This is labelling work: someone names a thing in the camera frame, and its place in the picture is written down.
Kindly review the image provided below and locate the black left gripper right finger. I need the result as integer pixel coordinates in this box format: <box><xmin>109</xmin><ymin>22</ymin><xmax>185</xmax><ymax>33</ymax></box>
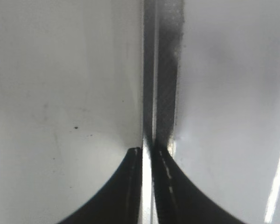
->
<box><xmin>146</xmin><ymin>137</ymin><xmax>248</xmax><ymax>224</ymax></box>

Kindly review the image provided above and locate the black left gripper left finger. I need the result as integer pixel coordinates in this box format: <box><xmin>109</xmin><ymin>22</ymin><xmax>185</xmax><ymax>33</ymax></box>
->
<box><xmin>60</xmin><ymin>147</ymin><xmax>142</xmax><ymax>224</ymax></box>

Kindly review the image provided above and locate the white board with grey frame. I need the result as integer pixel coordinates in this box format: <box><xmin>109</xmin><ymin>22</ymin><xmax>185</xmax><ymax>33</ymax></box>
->
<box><xmin>140</xmin><ymin>0</ymin><xmax>280</xmax><ymax>224</ymax></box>

